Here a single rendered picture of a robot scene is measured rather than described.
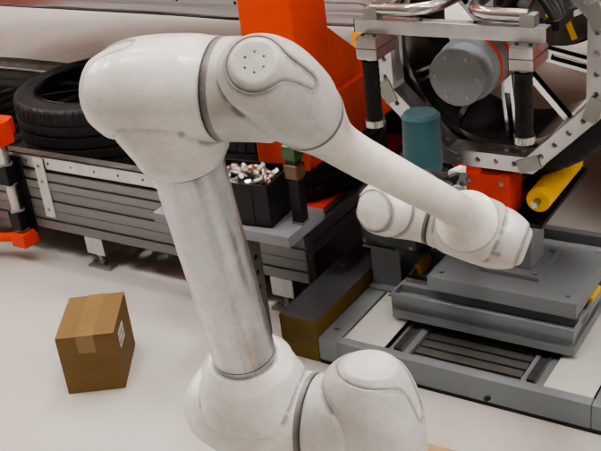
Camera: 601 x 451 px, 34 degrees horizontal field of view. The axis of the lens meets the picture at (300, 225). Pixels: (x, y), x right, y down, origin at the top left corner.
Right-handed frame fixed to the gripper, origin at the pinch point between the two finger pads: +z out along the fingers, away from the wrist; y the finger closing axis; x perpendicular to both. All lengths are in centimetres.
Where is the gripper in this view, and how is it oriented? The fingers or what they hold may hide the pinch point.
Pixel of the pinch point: (456, 174)
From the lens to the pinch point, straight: 202.2
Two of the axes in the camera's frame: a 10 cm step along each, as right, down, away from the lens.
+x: -0.1, 9.7, 2.2
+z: 4.7, -1.9, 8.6
